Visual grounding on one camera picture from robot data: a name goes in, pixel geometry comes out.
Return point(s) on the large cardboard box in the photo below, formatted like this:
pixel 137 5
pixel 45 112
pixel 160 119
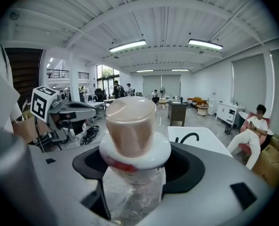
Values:
pixel 271 166

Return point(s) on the black standing fan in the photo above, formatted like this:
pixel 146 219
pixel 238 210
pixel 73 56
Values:
pixel 162 91

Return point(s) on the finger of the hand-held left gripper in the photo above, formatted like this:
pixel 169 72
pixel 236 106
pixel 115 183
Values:
pixel 82 110

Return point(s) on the dark freestanding tub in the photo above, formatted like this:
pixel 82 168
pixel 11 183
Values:
pixel 242 118

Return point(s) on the brown wooden staircase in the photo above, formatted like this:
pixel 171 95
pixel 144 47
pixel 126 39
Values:
pixel 24 74

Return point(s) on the round coffee table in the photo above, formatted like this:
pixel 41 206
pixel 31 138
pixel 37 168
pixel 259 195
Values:
pixel 202 110

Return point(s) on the white water dispenser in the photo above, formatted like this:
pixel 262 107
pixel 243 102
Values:
pixel 211 107

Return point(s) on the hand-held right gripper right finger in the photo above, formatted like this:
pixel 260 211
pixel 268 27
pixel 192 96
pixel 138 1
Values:
pixel 212 185

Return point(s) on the person's left forearm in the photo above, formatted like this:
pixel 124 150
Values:
pixel 24 129

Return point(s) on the black floor bag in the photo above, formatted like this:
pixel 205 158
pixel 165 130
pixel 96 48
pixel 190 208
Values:
pixel 90 135

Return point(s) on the white bottle with beige cap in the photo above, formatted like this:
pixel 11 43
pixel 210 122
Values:
pixel 132 131

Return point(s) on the dark wooden desk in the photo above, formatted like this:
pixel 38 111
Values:
pixel 177 113

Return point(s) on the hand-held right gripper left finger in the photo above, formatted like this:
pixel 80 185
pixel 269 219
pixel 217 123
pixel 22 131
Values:
pixel 59 187

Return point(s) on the black office chair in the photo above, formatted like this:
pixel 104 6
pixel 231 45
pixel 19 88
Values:
pixel 99 94

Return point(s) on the small wooden table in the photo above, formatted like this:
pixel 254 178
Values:
pixel 162 103

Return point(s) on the white cabinet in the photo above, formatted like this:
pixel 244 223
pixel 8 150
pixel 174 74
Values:
pixel 228 114

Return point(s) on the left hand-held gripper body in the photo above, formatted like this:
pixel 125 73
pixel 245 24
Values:
pixel 39 102

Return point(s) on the black balcony railing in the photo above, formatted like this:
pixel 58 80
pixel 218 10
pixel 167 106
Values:
pixel 59 74

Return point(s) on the pink armchair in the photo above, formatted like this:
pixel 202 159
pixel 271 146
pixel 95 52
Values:
pixel 267 126

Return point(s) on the small black bin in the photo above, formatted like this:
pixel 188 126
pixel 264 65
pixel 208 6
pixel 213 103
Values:
pixel 227 129

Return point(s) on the long ceiling light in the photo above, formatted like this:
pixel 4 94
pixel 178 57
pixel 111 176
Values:
pixel 127 45
pixel 180 69
pixel 205 43
pixel 145 70

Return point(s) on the orange sofa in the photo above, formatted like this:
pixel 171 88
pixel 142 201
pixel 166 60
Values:
pixel 196 101

